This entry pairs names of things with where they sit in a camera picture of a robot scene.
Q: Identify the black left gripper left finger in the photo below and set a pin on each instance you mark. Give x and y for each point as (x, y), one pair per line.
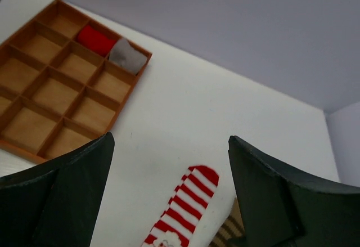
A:
(56, 203)

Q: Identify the brown wooden compartment tray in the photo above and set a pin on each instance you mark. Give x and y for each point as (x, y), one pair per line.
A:
(57, 95)

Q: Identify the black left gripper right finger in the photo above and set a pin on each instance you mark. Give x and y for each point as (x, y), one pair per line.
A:
(281, 205)

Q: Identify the rolled grey sock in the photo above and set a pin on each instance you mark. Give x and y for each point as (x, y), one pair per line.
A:
(124, 55)

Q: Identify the rolled red sock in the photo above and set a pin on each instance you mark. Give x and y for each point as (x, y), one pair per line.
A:
(95, 41)

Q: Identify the red white striped sock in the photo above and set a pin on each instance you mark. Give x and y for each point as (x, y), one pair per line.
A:
(185, 208)

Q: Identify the brown beige striped sock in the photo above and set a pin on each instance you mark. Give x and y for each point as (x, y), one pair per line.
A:
(231, 229)

